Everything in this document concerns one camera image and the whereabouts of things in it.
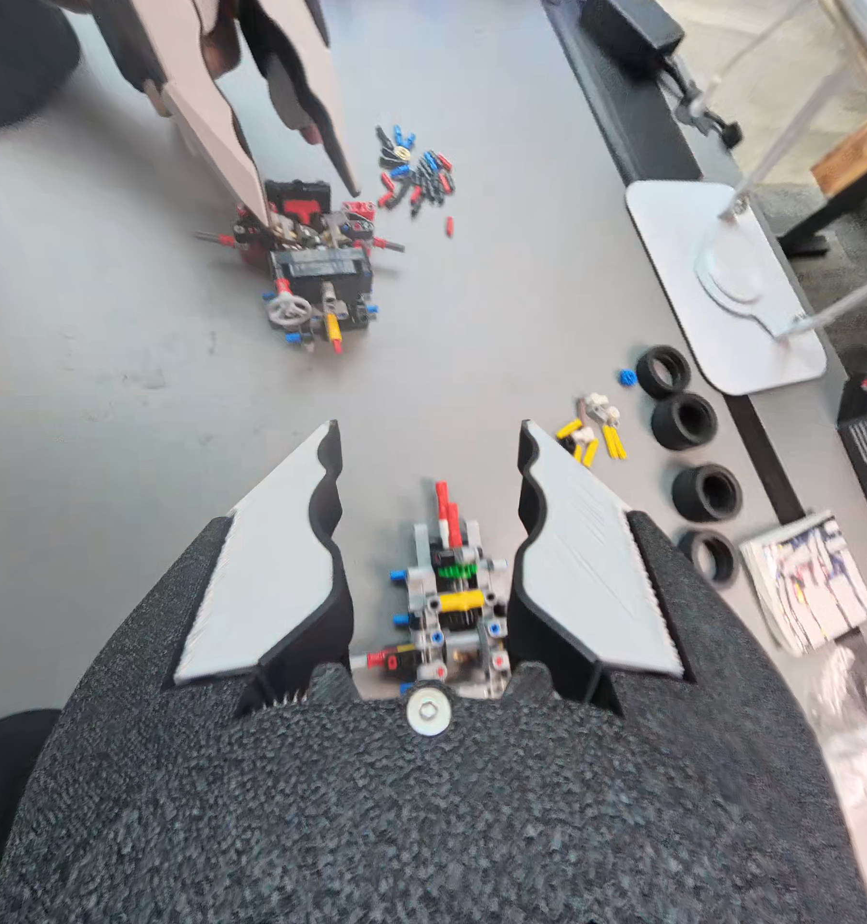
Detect shiny sticker sheet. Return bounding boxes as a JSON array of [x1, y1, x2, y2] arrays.
[[739, 510, 867, 658]]

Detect white book stand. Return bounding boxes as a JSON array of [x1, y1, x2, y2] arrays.
[[623, 0, 867, 398]]

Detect clear plastic bags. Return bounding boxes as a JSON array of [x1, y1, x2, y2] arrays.
[[809, 635, 867, 924]]

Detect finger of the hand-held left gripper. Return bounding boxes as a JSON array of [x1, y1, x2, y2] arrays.
[[240, 0, 364, 197], [129, 0, 274, 226]]

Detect black desk cable strip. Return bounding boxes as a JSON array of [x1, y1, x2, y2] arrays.
[[540, 0, 804, 522]]

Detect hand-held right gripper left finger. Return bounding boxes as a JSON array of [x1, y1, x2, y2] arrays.
[[172, 419, 355, 700]]

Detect black adapter cable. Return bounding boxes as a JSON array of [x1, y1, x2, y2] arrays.
[[661, 54, 745, 149]]

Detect grey desk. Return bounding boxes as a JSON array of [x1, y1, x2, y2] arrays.
[[0, 0, 867, 817]]

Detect cluster of yellow white pieces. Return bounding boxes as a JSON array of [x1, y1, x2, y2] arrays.
[[553, 390, 629, 468]]

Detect person's left hand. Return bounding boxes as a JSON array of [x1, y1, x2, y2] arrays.
[[204, 0, 328, 150]]

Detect person's dark clothing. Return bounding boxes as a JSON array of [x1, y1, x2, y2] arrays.
[[0, 709, 63, 924]]

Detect wooden table leg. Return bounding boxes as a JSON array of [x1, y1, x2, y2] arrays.
[[811, 108, 867, 199]]

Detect black rubber toy tire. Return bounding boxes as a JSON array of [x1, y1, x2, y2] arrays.
[[650, 393, 719, 453], [676, 529, 740, 586], [634, 344, 693, 400], [670, 462, 744, 524]]

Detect pile of coloured toy pins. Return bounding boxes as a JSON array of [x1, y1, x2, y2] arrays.
[[373, 123, 458, 219]]

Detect black lego chassis with steering wheel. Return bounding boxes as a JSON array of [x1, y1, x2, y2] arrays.
[[194, 179, 407, 356]]

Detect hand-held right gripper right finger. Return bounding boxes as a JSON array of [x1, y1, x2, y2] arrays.
[[509, 419, 686, 705]]

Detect grey differential gear assembly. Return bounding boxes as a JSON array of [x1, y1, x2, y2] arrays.
[[365, 478, 515, 701]]

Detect dark blurred object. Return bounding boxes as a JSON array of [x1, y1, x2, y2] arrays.
[[0, 0, 82, 132]]

